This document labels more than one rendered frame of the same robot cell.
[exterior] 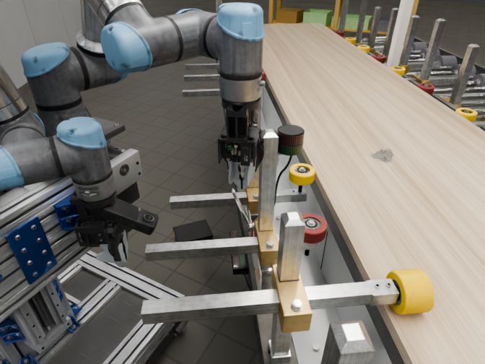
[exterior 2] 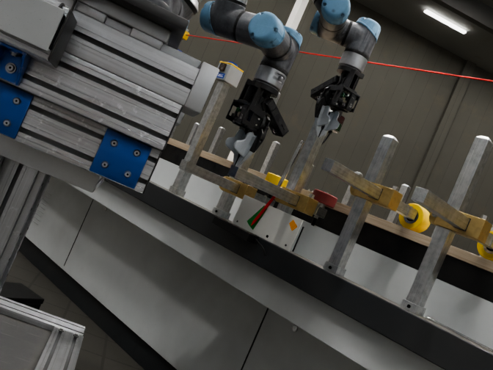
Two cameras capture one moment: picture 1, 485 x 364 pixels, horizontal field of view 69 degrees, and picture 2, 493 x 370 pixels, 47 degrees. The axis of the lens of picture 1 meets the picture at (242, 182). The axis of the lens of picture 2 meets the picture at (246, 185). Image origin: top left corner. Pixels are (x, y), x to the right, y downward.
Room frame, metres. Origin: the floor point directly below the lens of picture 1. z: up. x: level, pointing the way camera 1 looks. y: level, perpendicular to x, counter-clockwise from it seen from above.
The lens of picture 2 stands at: (-0.54, 1.16, 0.80)
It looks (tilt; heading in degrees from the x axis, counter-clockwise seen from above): 1 degrees up; 320
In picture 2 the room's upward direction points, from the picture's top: 24 degrees clockwise
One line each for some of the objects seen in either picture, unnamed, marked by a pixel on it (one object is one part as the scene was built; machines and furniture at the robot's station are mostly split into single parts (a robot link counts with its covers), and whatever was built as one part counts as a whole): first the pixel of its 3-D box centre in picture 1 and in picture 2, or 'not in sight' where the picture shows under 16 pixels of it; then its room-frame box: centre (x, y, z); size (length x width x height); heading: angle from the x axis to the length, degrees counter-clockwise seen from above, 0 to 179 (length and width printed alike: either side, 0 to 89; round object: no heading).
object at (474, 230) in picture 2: not in sight; (458, 222); (0.19, -0.11, 0.95); 0.14 x 0.06 x 0.05; 6
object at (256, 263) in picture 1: (253, 251); (265, 221); (0.73, -0.03, 0.75); 0.26 x 0.01 x 0.10; 6
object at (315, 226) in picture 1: (309, 238); (319, 208); (0.68, -0.17, 0.85); 0.08 x 0.08 x 0.11
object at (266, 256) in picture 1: (267, 239); (295, 200); (0.68, -0.06, 0.85); 0.14 x 0.06 x 0.05; 6
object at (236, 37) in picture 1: (239, 40); (362, 39); (0.63, 0.01, 1.35); 0.09 x 0.08 x 0.11; 46
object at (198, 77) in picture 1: (219, 77); not in sight; (2.15, 0.14, 0.81); 0.44 x 0.03 x 0.04; 96
